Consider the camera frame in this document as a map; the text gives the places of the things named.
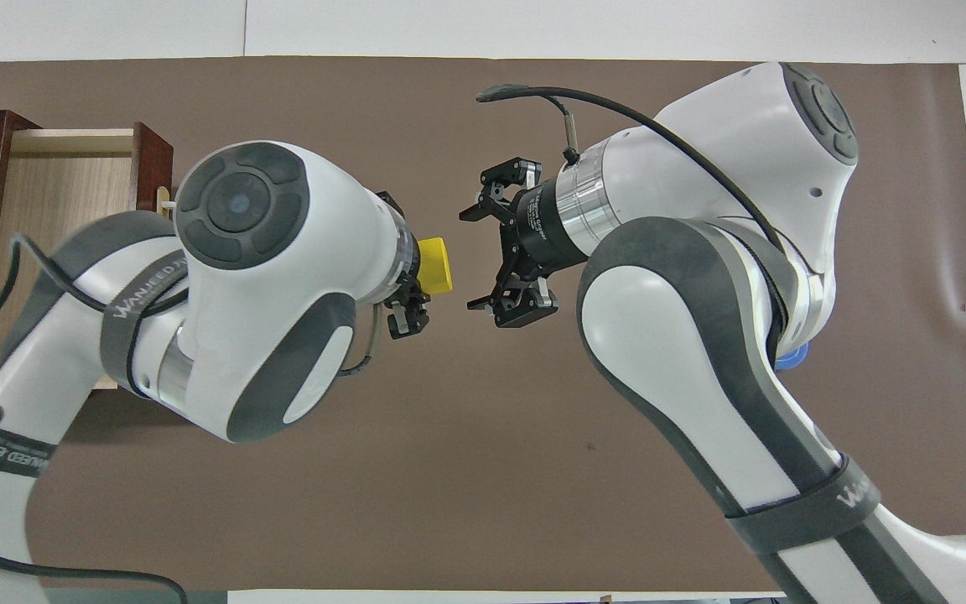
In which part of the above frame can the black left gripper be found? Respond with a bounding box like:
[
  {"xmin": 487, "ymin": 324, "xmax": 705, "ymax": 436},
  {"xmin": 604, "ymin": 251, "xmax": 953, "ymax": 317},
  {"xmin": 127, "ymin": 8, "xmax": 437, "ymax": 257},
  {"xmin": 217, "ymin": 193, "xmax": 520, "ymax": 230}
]
[{"xmin": 377, "ymin": 191, "xmax": 433, "ymax": 341}]

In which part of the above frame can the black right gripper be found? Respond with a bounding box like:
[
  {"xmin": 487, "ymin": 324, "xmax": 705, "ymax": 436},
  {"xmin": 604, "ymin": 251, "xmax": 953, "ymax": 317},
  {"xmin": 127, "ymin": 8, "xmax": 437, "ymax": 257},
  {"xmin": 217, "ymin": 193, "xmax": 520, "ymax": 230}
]
[{"xmin": 459, "ymin": 156, "xmax": 585, "ymax": 328}]

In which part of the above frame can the yellow block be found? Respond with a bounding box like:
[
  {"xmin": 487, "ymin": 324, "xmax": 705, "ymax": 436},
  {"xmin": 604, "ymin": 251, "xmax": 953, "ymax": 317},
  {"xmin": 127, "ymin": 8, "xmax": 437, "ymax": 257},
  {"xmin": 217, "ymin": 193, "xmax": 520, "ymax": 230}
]
[{"xmin": 415, "ymin": 237, "xmax": 457, "ymax": 297}]

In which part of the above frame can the brown paper table mat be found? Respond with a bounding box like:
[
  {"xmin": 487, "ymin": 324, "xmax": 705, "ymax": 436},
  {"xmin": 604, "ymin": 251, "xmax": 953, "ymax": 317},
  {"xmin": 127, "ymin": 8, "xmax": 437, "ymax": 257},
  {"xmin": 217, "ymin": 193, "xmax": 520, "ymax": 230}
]
[{"xmin": 0, "ymin": 56, "xmax": 966, "ymax": 591}]

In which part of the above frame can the black right arm strap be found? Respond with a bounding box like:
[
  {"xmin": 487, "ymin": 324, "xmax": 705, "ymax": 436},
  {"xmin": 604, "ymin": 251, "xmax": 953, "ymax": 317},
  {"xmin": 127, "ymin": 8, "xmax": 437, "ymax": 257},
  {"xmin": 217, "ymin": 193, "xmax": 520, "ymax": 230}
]
[{"xmin": 724, "ymin": 456, "xmax": 883, "ymax": 556}]

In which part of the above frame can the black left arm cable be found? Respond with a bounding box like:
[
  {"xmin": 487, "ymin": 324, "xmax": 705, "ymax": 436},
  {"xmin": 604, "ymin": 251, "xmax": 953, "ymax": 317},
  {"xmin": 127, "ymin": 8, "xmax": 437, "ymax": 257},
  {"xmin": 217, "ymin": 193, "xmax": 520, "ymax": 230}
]
[{"xmin": 0, "ymin": 233, "xmax": 190, "ymax": 604}]

